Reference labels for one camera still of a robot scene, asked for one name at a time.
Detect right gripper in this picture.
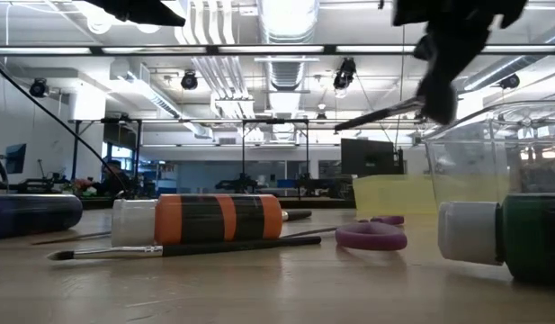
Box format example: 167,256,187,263
392,0,528,126

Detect purple scissors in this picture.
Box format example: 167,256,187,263
283,214,408,252

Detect green paint bottle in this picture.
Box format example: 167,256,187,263
437,193,555,284

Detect orange paint bottle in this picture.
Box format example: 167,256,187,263
111,193,283,248

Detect blue paint bottle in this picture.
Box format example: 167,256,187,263
0,193,84,240

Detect long black paintbrush silver ferrule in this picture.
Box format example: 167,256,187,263
46,235,322,262

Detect black ceiling spotlight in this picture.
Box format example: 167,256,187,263
498,73,522,90
28,77,49,99
180,70,199,91
332,57,357,91

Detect clear plastic tray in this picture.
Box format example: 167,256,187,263
423,99,555,226

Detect black monitor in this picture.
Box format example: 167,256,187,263
340,138,405,177

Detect black overhead light bar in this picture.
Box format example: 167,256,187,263
0,43,555,57

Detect yellow plastic bin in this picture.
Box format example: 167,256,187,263
352,174,512,216

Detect person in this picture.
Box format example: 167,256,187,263
100,159,135,198

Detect small blue screen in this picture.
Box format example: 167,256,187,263
4,143,27,175

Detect black background workstation frame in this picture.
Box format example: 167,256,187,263
240,117,310,199
68,117,144,199

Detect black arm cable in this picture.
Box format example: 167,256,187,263
0,57,130,195

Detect silver ceiling air duct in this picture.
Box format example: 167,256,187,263
257,0,321,143

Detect black aluminium table frame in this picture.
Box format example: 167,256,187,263
81,196,357,211

